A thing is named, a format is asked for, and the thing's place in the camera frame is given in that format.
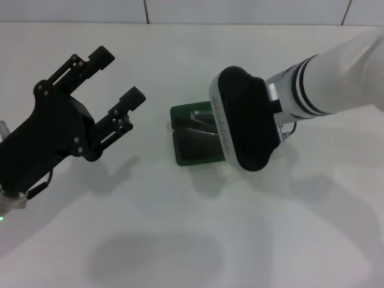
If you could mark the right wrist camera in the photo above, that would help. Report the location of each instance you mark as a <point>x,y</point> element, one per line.
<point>246,120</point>

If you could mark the gripper silver connector stub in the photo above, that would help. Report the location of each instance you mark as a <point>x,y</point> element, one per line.
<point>281,135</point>
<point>3,129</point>

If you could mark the clear transparent glasses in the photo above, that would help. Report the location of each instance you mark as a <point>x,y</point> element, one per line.
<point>204,114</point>

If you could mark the right gripper silver connector stub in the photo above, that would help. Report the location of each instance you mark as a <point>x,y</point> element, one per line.
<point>281,135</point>

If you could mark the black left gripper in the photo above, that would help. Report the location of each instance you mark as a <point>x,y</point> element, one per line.
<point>51,132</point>

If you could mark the dark green glasses case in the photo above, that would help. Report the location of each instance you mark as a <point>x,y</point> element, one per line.
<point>192,156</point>

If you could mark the left gripper silver connector stub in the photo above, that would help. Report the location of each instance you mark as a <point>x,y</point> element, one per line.
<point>3,129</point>

